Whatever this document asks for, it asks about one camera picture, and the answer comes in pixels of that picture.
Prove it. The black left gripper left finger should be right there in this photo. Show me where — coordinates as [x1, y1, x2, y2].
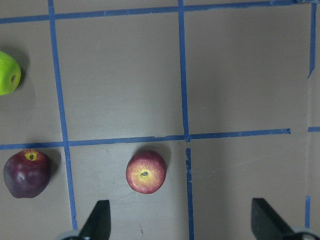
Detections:
[79, 200, 111, 240]

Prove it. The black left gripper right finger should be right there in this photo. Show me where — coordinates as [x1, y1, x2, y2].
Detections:
[250, 198, 304, 240]

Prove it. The red yellow apple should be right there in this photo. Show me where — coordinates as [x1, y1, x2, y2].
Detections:
[125, 150, 167, 194]

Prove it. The dark red apple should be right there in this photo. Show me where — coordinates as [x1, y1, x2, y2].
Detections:
[3, 148, 51, 199]

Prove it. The green apple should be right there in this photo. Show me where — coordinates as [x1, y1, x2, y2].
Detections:
[0, 51, 22, 96]

